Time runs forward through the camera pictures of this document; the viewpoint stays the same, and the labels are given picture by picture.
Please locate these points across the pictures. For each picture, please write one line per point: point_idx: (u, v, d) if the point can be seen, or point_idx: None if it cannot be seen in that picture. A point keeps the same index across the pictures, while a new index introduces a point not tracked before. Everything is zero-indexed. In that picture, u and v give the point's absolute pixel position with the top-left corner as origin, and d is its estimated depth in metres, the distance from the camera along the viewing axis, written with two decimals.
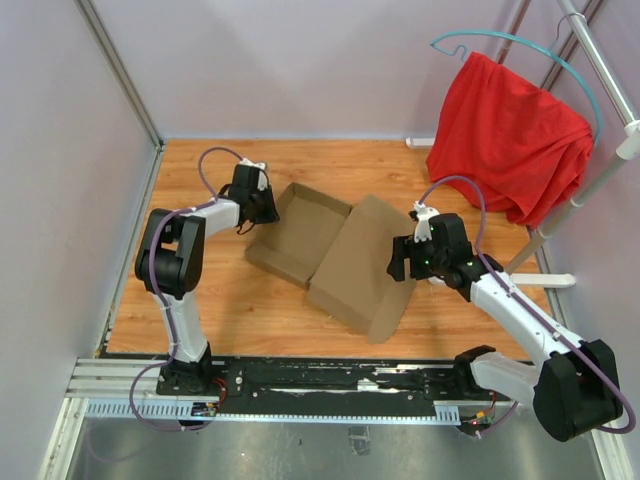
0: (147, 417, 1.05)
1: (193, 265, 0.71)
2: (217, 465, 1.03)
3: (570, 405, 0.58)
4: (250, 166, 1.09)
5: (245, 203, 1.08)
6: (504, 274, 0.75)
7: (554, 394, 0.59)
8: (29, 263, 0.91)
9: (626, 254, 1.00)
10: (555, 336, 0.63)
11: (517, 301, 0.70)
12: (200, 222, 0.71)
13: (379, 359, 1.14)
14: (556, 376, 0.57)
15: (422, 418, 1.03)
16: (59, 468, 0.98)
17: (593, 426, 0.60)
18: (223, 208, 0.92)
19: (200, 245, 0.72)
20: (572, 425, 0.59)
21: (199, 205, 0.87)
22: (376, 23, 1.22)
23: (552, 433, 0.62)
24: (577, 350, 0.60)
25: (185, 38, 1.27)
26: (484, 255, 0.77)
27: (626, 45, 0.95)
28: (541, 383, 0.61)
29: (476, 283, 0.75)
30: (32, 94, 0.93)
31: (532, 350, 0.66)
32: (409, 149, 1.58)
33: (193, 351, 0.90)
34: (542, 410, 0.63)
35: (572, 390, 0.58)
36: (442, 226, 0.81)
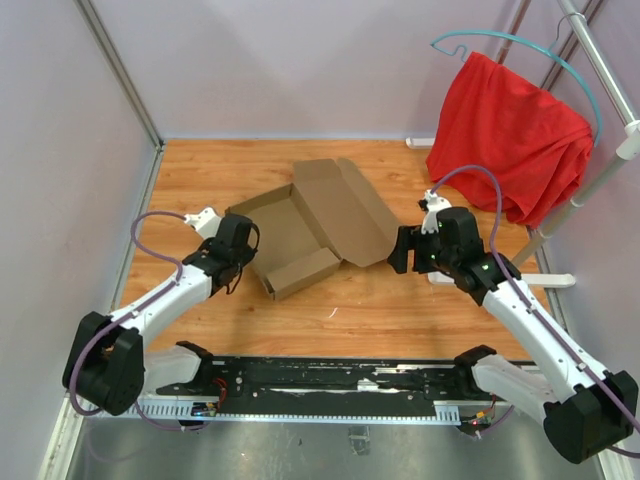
0: (150, 417, 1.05)
1: (125, 387, 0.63)
2: (217, 465, 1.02)
3: (589, 436, 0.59)
4: (235, 222, 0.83)
5: (219, 270, 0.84)
6: (523, 283, 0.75)
7: (573, 427, 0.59)
8: (29, 261, 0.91)
9: (627, 254, 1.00)
10: (581, 366, 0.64)
11: (538, 319, 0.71)
12: (129, 349, 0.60)
13: (379, 359, 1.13)
14: (584, 414, 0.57)
15: (422, 418, 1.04)
16: (59, 467, 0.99)
17: (602, 446, 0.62)
18: (188, 290, 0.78)
19: (134, 367, 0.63)
20: (586, 452, 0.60)
21: (145, 299, 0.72)
22: (376, 23, 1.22)
23: (561, 451, 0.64)
24: (602, 382, 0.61)
25: (185, 37, 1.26)
26: (498, 255, 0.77)
27: (626, 44, 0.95)
28: (561, 413, 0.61)
29: (494, 293, 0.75)
30: (34, 96, 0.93)
31: (550, 373, 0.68)
32: (409, 149, 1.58)
33: (188, 375, 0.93)
34: (554, 432, 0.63)
35: (593, 423, 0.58)
36: (455, 225, 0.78)
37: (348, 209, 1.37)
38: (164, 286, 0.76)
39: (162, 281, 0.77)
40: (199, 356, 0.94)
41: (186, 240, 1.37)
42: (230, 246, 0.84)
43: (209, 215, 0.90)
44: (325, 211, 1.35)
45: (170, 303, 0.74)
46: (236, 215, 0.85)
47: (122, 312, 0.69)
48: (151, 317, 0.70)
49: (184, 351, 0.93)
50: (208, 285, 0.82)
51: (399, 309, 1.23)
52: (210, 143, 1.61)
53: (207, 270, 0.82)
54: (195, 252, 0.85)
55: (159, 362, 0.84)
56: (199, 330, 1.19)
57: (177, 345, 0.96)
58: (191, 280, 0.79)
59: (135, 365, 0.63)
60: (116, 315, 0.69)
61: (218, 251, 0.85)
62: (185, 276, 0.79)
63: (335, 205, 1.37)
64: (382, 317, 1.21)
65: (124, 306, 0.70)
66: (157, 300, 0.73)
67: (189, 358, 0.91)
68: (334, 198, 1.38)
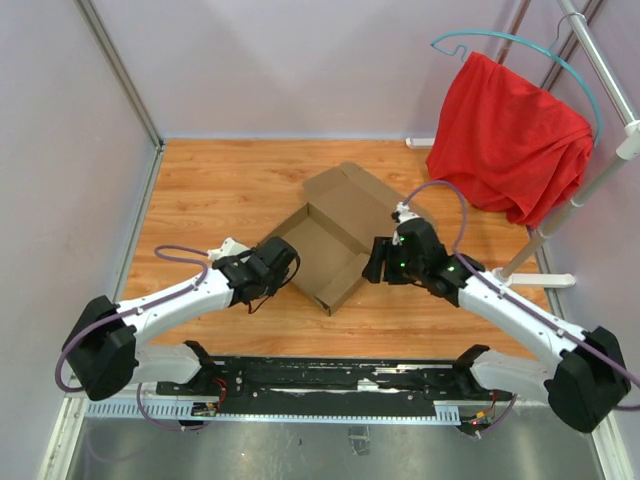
0: (154, 417, 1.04)
1: (109, 378, 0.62)
2: (218, 465, 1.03)
3: (590, 398, 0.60)
4: (283, 245, 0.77)
5: (246, 284, 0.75)
6: (488, 273, 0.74)
7: (573, 393, 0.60)
8: (28, 260, 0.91)
9: (626, 255, 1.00)
10: (560, 333, 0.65)
11: (510, 302, 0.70)
12: (118, 347, 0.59)
13: (379, 359, 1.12)
14: (575, 376, 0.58)
15: (422, 418, 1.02)
16: (59, 467, 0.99)
17: (610, 408, 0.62)
18: (204, 298, 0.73)
19: (123, 362, 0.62)
20: (594, 416, 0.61)
21: (158, 297, 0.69)
22: (376, 23, 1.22)
23: (572, 423, 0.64)
24: (583, 342, 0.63)
25: (185, 37, 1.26)
26: (461, 256, 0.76)
27: (625, 45, 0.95)
28: (557, 384, 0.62)
29: (464, 290, 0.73)
30: (33, 95, 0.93)
31: (535, 348, 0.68)
32: (409, 149, 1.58)
33: (182, 378, 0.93)
34: (559, 407, 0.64)
35: (588, 383, 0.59)
36: (415, 236, 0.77)
37: (371, 210, 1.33)
38: (182, 288, 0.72)
39: (182, 282, 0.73)
40: (199, 362, 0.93)
41: (185, 240, 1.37)
42: (269, 264, 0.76)
43: (229, 245, 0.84)
44: (338, 213, 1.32)
45: (180, 308, 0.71)
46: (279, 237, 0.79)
47: (129, 306, 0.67)
48: (155, 318, 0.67)
49: (187, 351, 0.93)
50: (228, 295, 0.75)
51: (401, 309, 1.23)
52: (210, 143, 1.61)
53: (234, 280, 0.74)
54: (228, 258, 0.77)
55: (156, 358, 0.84)
56: (199, 330, 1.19)
57: (182, 345, 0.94)
58: (210, 288, 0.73)
59: (124, 364, 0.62)
60: (124, 306, 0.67)
61: (254, 266, 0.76)
62: (206, 281, 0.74)
63: (348, 207, 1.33)
64: (382, 317, 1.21)
65: (134, 300, 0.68)
66: (170, 302, 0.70)
67: (190, 360, 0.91)
68: (348, 203, 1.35)
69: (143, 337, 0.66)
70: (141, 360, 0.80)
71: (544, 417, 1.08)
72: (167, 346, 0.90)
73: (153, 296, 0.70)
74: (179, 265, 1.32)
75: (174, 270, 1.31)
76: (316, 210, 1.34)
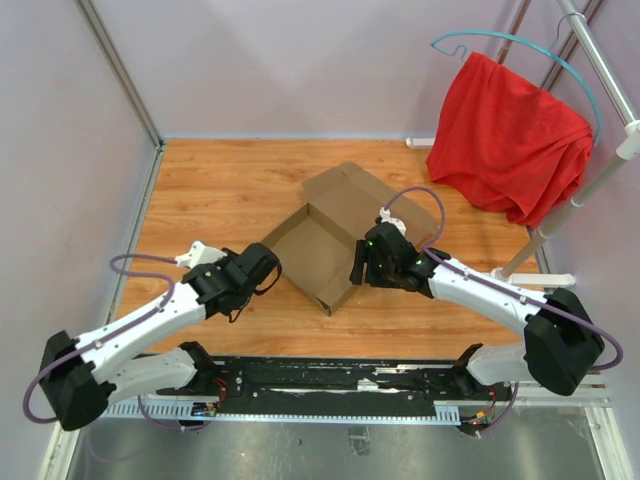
0: (155, 417, 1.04)
1: (78, 412, 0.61)
2: (218, 465, 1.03)
3: (562, 359, 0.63)
4: (263, 252, 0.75)
5: (223, 294, 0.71)
6: (454, 259, 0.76)
7: (544, 355, 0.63)
8: (28, 260, 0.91)
9: (626, 255, 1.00)
10: (523, 299, 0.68)
11: (475, 281, 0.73)
12: (76, 386, 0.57)
13: (379, 359, 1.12)
14: (540, 336, 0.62)
15: (422, 418, 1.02)
16: (59, 468, 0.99)
17: (586, 368, 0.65)
18: (170, 319, 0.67)
19: (85, 399, 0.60)
20: (571, 376, 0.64)
21: (118, 327, 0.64)
22: (376, 23, 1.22)
23: (554, 387, 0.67)
24: (545, 304, 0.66)
25: (185, 37, 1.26)
26: (430, 250, 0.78)
27: (626, 45, 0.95)
28: (529, 349, 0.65)
29: (433, 278, 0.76)
30: (33, 95, 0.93)
31: (504, 319, 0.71)
32: (409, 149, 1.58)
33: (181, 381, 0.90)
34: (540, 373, 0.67)
35: (557, 343, 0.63)
36: (381, 239, 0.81)
37: (371, 210, 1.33)
38: (146, 312, 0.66)
39: (146, 304, 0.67)
40: (194, 368, 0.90)
41: (185, 240, 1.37)
42: (248, 272, 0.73)
43: (199, 249, 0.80)
44: (338, 213, 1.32)
45: (145, 334, 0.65)
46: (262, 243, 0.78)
47: (90, 339, 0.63)
48: (115, 351, 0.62)
49: (178, 358, 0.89)
50: (201, 309, 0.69)
51: (401, 309, 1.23)
52: (210, 143, 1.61)
53: (208, 291, 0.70)
54: (198, 269, 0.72)
55: (139, 375, 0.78)
56: (200, 330, 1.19)
57: (178, 351, 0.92)
58: (178, 307, 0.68)
59: (91, 398, 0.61)
60: (84, 340, 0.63)
61: (232, 274, 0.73)
62: (173, 300, 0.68)
63: (348, 208, 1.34)
64: (382, 317, 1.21)
65: (95, 331, 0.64)
66: (133, 328, 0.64)
67: (182, 371, 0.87)
68: (348, 203, 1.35)
69: (104, 372, 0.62)
70: (120, 382, 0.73)
71: (544, 417, 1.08)
72: (154, 360, 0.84)
73: (115, 325, 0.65)
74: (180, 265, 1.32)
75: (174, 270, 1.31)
76: (316, 210, 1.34)
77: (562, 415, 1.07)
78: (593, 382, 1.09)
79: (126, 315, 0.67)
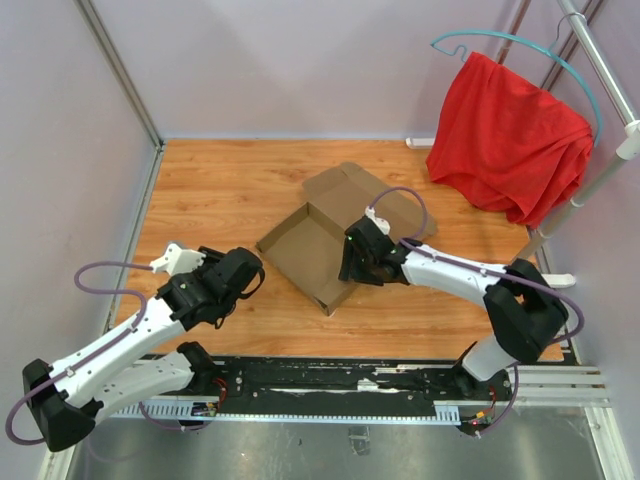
0: (155, 417, 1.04)
1: (63, 437, 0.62)
2: (218, 465, 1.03)
3: (522, 324, 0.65)
4: (243, 257, 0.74)
5: (201, 304, 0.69)
6: (425, 244, 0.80)
7: (505, 322, 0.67)
8: (28, 260, 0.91)
9: (625, 255, 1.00)
10: (483, 271, 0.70)
11: (444, 262, 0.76)
12: (51, 416, 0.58)
13: (379, 359, 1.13)
14: (498, 302, 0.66)
15: (422, 418, 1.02)
16: (59, 468, 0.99)
17: (548, 334, 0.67)
18: (145, 339, 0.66)
19: (65, 426, 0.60)
20: (534, 341, 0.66)
21: (90, 352, 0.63)
22: (376, 23, 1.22)
23: (521, 355, 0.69)
24: (504, 273, 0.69)
25: (185, 36, 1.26)
26: (403, 240, 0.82)
27: (626, 45, 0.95)
28: (492, 319, 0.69)
29: (405, 264, 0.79)
30: (33, 95, 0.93)
31: (471, 294, 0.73)
32: (409, 149, 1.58)
33: (179, 386, 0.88)
34: (507, 343, 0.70)
35: (517, 309, 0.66)
36: (359, 234, 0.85)
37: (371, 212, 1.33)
38: (118, 334, 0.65)
39: (119, 325, 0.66)
40: (190, 371, 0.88)
41: (185, 240, 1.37)
42: (227, 280, 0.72)
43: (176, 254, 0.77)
44: (340, 214, 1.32)
45: (119, 357, 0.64)
46: (244, 249, 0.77)
47: (63, 366, 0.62)
48: (88, 377, 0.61)
49: (173, 364, 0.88)
50: (178, 324, 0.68)
51: (401, 310, 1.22)
52: (210, 143, 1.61)
53: (187, 304, 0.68)
54: (174, 281, 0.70)
55: (128, 389, 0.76)
56: (199, 330, 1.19)
57: (177, 356, 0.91)
58: (152, 326, 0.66)
59: (72, 423, 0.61)
60: (57, 368, 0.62)
61: (211, 283, 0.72)
62: (147, 318, 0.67)
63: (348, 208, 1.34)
64: (381, 317, 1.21)
65: (67, 358, 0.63)
66: (106, 352, 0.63)
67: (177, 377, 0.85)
68: (350, 204, 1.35)
69: (82, 397, 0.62)
70: (107, 398, 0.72)
71: (545, 417, 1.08)
72: (146, 370, 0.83)
73: (88, 349, 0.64)
74: None
75: None
76: (316, 210, 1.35)
77: (562, 415, 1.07)
78: (593, 382, 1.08)
79: (101, 338, 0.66)
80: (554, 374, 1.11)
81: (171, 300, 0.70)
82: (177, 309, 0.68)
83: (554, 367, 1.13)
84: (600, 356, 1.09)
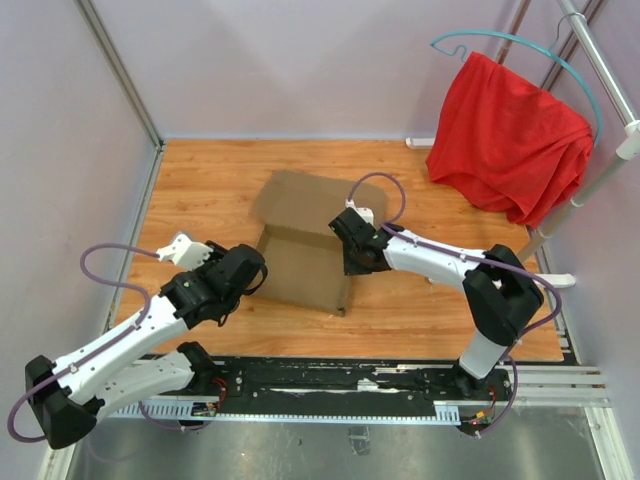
0: (155, 417, 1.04)
1: (65, 434, 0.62)
2: (218, 465, 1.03)
3: (499, 307, 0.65)
4: (246, 256, 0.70)
5: (204, 303, 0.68)
6: (406, 230, 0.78)
7: (483, 307, 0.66)
8: (28, 260, 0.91)
9: (626, 255, 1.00)
10: (463, 257, 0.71)
11: (425, 247, 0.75)
12: (55, 412, 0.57)
13: (379, 359, 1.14)
14: (476, 286, 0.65)
15: (422, 418, 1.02)
16: (59, 468, 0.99)
17: (525, 317, 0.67)
18: (149, 336, 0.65)
19: (67, 423, 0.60)
20: (510, 325, 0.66)
21: (94, 348, 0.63)
22: (376, 23, 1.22)
23: (500, 338, 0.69)
24: (483, 258, 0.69)
25: (185, 36, 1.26)
26: (385, 224, 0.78)
27: (626, 44, 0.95)
28: (471, 303, 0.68)
29: (387, 249, 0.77)
30: (33, 95, 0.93)
31: (452, 279, 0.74)
32: (409, 149, 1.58)
33: (179, 385, 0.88)
34: (484, 327, 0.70)
35: (494, 293, 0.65)
36: (337, 221, 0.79)
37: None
38: (122, 331, 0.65)
39: (124, 323, 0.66)
40: (190, 371, 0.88)
41: None
42: (229, 278, 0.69)
43: (185, 244, 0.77)
44: (322, 221, 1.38)
45: (123, 354, 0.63)
46: (249, 246, 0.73)
47: (67, 363, 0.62)
48: (91, 373, 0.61)
49: (174, 363, 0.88)
50: (181, 322, 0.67)
51: (401, 310, 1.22)
52: (210, 143, 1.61)
53: (188, 302, 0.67)
54: (178, 279, 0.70)
55: (129, 387, 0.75)
56: (199, 330, 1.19)
57: (176, 354, 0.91)
58: (155, 323, 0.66)
59: (75, 421, 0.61)
60: (61, 365, 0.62)
61: (214, 281, 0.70)
62: (150, 315, 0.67)
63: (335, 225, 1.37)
64: (381, 317, 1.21)
65: (71, 355, 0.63)
66: (110, 348, 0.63)
67: (178, 376, 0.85)
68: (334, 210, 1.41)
69: (85, 394, 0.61)
70: (108, 396, 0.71)
71: (545, 417, 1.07)
72: (146, 369, 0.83)
73: (92, 346, 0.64)
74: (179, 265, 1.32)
75: (174, 270, 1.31)
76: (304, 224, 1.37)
77: (562, 415, 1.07)
78: (594, 382, 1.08)
79: (104, 335, 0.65)
80: (554, 374, 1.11)
81: (174, 298, 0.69)
82: (180, 307, 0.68)
83: (554, 367, 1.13)
84: (600, 356, 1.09)
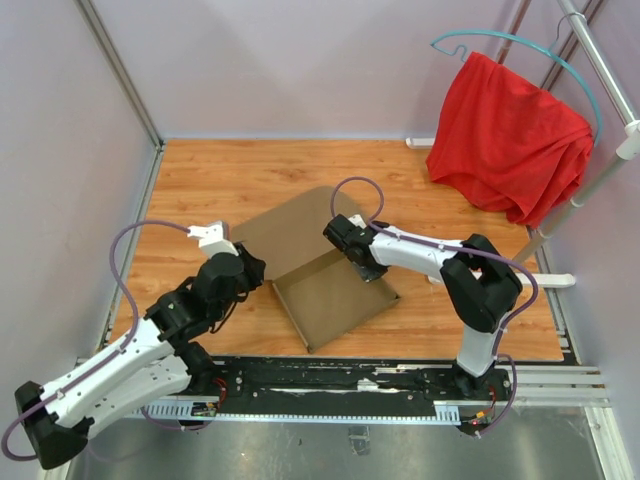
0: (155, 417, 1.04)
1: (55, 454, 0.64)
2: (218, 465, 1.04)
3: (478, 292, 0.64)
4: (217, 272, 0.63)
5: (190, 325, 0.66)
6: (391, 225, 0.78)
7: (461, 293, 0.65)
8: (28, 259, 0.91)
9: (626, 255, 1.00)
10: (442, 247, 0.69)
11: (408, 240, 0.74)
12: (42, 438, 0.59)
13: (379, 359, 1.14)
14: (453, 274, 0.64)
15: (422, 418, 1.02)
16: (59, 468, 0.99)
17: (503, 304, 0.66)
18: (133, 361, 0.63)
19: (56, 445, 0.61)
20: (488, 311, 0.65)
21: (79, 374, 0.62)
22: (376, 22, 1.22)
23: (480, 324, 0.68)
24: (461, 247, 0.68)
25: (185, 37, 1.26)
26: (370, 222, 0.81)
27: (626, 44, 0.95)
28: (450, 291, 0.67)
29: (373, 245, 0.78)
30: (33, 95, 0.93)
31: (434, 271, 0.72)
32: (409, 149, 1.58)
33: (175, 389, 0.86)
34: (463, 312, 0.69)
35: (472, 279, 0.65)
36: (329, 229, 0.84)
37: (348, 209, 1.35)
38: (106, 355, 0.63)
39: (110, 346, 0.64)
40: (186, 375, 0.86)
41: (185, 241, 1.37)
42: (207, 296, 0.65)
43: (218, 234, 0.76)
44: (315, 211, 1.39)
45: (107, 381, 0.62)
46: (224, 255, 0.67)
47: (54, 388, 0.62)
48: (77, 399, 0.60)
49: (168, 368, 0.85)
50: (167, 346, 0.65)
51: (401, 310, 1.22)
52: (210, 143, 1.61)
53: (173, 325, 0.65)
54: (163, 301, 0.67)
55: (120, 403, 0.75)
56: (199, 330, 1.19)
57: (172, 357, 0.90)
58: (140, 346, 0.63)
59: (65, 441, 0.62)
60: (48, 391, 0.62)
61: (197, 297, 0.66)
62: (136, 339, 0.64)
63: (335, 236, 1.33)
64: (381, 316, 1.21)
65: (58, 380, 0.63)
66: (94, 374, 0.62)
67: (173, 382, 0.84)
68: (323, 211, 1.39)
69: (73, 419, 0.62)
70: (98, 414, 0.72)
71: (545, 417, 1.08)
72: (139, 379, 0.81)
73: (79, 370, 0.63)
74: (179, 265, 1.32)
75: (174, 270, 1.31)
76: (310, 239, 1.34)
77: (562, 415, 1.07)
78: (593, 382, 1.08)
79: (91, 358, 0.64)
80: (555, 374, 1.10)
81: (160, 320, 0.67)
82: (166, 330, 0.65)
83: (555, 367, 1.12)
84: (600, 356, 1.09)
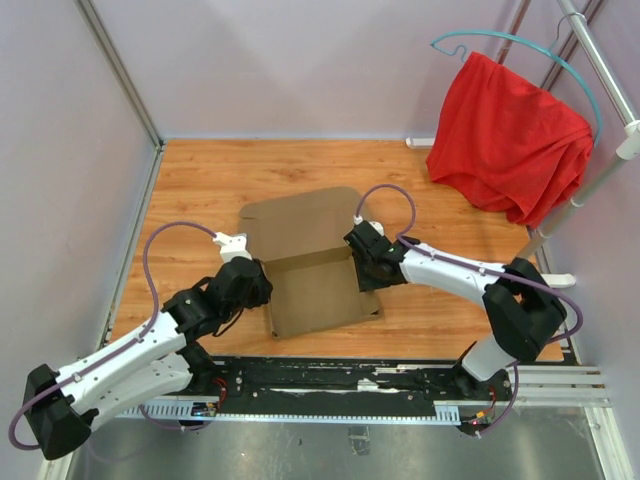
0: (156, 417, 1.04)
1: (60, 444, 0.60)
2: (218, 465, 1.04)
3: (522, 322, 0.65)
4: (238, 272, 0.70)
5: (204, 321, 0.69)
6: (423, 243, 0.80)
7: (503, 321, 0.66)
8: (28, 259, 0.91)
9: (625, 255, 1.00)
10: (482, 270, 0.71)
11: (443, 261, 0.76)
12: (56, 419, 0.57)
13: (379, 359, 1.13)
14: (497, 301, 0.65)
15: (422, 418, 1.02)
16: (59, 468, 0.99)
17: (546, 333, 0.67)
18: (150, 349, 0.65)
19: (64, 431, 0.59)
20: (531, 341, 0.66)
21: (94, 361, 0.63)
22: (376, 22, 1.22)
23: (520, 353, 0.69)
24: (505, 272, 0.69)
25: (185, 37, 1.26)
26: (401, 238, 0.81)
27: (625, 44, 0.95)
28: (491, 318, 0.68)
29: (403, 263, 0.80)
30: (33, 96, 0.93)
31: (471, 293, 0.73)
32: (409, 149, 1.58)
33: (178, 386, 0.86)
34: (504, 341, 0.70)
35: (515, 309, 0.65)
36: (354, 234, 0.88)
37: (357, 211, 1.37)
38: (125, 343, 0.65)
39: (127, 335, 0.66)
40: (188, 373, 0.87)
41: (186, 241, 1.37)
42: (224, 294, 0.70)
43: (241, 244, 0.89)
44: (314, 210, 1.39)
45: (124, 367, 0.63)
46: (242, 260, 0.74)
47: (69, 372, 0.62)
48: (94, 383, 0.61)
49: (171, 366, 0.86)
50: (181, 339, 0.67)
51: (401, 310, 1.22)
52: (210, 143, 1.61)
53: (189, 319, 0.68)
54: (179, 296, 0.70)
55: (124, 395, 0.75)
56: None
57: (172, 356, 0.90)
58: (158, 337, 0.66)
59: (73, 429, 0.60)
60: (63, 375, 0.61)
61: (211, 296, 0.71)
62: (153, 330, 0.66)
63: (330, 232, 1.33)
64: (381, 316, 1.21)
65: (74, 364, 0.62)
66: (113, 359, 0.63)
67: (175, 379, 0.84)
68: (322, 210, 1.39)
69: (84, 405, 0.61)
70: (103, 406, 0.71)
71: (545, 416, 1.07)
72: (143, 372, 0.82)
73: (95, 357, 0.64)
74: (180, 265, 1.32)
75: (174, 270, 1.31)
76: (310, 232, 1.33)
77: (562, 415, 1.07)
78: (593, 382, 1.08)
79: (107, 346, 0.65)
80: (555, 374, 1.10)
81: (175, 313, 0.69)
82: (181, 324, 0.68)
83: (554, 367, 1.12)
84: (600, 356, 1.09)
